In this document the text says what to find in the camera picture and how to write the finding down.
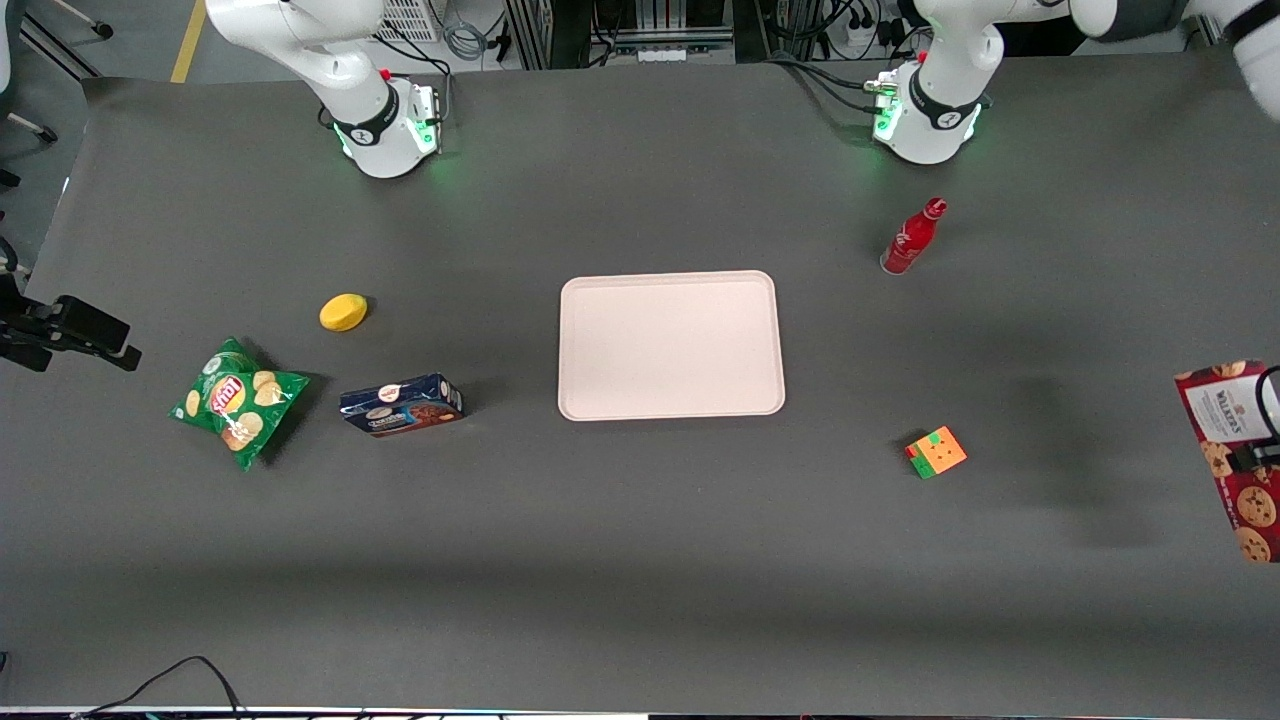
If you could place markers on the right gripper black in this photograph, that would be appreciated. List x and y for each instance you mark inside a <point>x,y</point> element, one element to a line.
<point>62,326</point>

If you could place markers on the red cookie box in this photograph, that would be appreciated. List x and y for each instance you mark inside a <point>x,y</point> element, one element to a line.
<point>1225,410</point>

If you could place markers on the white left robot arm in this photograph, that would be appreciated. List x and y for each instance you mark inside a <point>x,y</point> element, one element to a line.
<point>940,130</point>

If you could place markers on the blue cookie box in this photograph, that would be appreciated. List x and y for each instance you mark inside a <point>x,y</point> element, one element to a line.
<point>400,405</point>

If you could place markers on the white perforated box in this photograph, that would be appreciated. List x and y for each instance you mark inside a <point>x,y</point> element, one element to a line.
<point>410,18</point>

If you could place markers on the beige plastic tray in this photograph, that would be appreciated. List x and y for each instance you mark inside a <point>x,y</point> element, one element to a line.
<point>670,345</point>

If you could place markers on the green chips bag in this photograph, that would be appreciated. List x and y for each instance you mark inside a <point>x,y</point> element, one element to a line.
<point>235,400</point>

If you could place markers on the yellow lemon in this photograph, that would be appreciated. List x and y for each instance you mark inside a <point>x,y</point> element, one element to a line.
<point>343,312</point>

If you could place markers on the grey office chair base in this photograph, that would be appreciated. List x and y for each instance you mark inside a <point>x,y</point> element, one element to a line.
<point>45,131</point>

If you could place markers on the orange green puzzle cube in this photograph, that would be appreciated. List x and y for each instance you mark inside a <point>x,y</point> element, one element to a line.
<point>938,453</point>

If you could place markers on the red drink bottle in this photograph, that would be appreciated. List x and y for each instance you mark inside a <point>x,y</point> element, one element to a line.
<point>908,245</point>

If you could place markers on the aluminium equipment rack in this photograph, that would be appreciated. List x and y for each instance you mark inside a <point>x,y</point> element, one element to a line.
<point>525,30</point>

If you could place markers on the dark grey table cover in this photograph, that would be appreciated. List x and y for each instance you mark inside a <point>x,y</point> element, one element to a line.
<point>640,560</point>

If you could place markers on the white power strip with plugs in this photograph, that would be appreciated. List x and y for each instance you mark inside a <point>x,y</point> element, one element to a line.
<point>860,38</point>

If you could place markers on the small white power strip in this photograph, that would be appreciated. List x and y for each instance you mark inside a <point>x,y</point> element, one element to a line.
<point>660,54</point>

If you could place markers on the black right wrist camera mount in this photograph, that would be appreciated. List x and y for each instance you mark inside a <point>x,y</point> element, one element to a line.
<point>25,355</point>

